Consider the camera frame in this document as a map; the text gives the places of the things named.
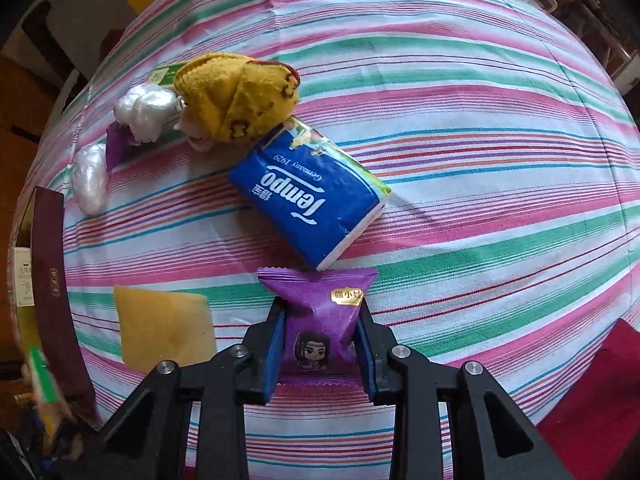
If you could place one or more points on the striped bed sheet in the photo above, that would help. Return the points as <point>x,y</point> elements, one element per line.
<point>512,235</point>

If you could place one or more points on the gold printed carton box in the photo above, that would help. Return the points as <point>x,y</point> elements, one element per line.
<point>22,268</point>

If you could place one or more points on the green medicine box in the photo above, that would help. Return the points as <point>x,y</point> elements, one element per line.
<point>164,75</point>

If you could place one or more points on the purple snack packet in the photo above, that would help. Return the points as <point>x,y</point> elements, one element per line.
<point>320,321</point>
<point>120,144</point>

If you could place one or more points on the yellow sponge block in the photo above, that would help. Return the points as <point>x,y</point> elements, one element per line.
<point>158,326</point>

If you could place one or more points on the white plastic-wrapped bundle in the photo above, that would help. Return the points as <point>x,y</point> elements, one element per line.
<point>145,109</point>

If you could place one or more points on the tricolour padded headboard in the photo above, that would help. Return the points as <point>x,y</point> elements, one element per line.
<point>51,38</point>

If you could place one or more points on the yellow plush toy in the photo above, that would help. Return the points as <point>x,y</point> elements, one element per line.
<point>233,98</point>

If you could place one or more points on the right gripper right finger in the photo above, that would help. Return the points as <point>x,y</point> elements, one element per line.
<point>490,437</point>

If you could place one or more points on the dark red blanket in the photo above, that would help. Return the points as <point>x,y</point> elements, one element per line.
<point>594,423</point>

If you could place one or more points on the blue Tempo tissue pack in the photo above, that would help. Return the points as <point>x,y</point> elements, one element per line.
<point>318,197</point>

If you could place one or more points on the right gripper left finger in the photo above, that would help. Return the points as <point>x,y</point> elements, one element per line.
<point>146,437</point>

